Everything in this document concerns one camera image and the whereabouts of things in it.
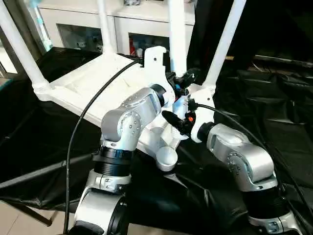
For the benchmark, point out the white plastic table leg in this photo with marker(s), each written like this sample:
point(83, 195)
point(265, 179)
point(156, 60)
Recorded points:
point(105, 24)
point(177, 36)
point(22, 49)
point(227, 36)

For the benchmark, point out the white plastic table top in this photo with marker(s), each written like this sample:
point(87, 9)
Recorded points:
point(80, 83)

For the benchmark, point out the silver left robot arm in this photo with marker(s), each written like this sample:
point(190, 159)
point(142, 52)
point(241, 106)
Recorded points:
point(132, 105)

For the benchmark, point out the yellow label sticker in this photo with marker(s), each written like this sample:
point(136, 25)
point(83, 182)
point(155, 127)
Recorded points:
point(230, 58)

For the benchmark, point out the small white jar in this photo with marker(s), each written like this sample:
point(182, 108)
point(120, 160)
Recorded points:
point(139, 51)

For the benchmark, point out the white glass-door cabinet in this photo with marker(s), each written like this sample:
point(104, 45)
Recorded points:
point(122, 29)

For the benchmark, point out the white printed figurine mug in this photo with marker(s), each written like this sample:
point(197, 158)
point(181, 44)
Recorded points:
point(98, 42)
point(82, 44)

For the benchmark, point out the black flat monitor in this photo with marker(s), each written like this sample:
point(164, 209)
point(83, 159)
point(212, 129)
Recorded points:
point(283, 61)

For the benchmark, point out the black plastic mat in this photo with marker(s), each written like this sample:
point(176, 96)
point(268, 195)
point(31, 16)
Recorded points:
point(281, 115)

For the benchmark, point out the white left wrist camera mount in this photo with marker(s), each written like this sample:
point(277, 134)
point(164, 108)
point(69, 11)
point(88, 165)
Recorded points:
point(154, 68)

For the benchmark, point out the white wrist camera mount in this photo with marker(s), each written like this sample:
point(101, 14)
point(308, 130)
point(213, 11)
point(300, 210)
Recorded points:
point(154, 68)
point(204, 98)

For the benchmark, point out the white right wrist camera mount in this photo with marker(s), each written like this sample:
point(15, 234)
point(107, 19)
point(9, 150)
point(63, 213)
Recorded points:
point(204, 98)

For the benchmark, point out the black metal table frame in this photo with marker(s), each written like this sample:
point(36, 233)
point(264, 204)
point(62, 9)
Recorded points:
point(41, 218)

